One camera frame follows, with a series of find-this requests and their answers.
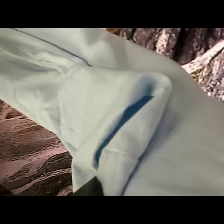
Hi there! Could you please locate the pale blue shirt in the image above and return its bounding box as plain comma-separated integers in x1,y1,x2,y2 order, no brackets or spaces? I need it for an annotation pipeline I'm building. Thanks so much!
0,27,224,197

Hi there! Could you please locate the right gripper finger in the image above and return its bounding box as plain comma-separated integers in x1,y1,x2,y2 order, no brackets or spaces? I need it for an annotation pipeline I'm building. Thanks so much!
72,176,105,197

